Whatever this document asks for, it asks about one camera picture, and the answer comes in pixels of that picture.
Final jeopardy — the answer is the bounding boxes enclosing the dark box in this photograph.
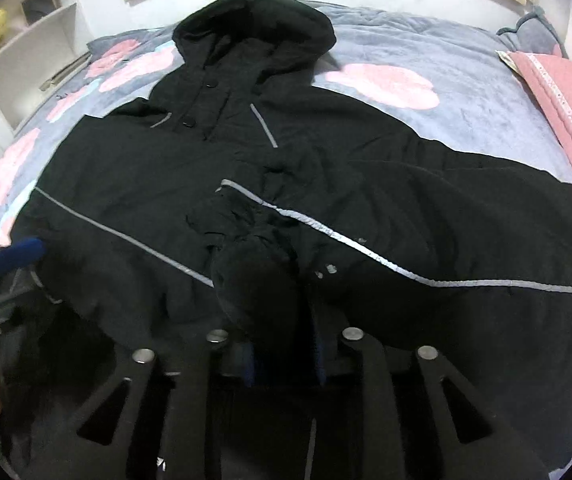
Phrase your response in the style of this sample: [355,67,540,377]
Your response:
[20,0,53,25]

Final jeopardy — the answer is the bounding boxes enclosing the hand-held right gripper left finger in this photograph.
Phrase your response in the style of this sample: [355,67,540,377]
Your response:
[18,329,262,480]

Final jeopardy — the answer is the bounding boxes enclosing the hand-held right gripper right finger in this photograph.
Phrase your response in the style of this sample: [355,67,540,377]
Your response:
[311,327,552,480]

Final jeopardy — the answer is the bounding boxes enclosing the pink pillow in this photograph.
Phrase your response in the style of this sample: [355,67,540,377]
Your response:
[497,50,572,211]

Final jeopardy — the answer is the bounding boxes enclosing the grey cushion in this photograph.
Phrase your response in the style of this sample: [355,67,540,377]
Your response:
[496,6,569,58]

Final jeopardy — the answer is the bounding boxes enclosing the grey floral blanket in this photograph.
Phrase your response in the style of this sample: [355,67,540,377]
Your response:
[0,0,572,271]

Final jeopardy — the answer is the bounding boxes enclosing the black hooded jacket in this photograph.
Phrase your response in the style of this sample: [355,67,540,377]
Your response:
[0,0,572,480]

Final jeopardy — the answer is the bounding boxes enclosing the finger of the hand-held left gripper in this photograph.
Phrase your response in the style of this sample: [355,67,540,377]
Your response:
[0,237,47,291]

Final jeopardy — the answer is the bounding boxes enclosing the white shelf unit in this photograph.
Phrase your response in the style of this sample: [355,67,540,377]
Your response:
[0,0,92,161]

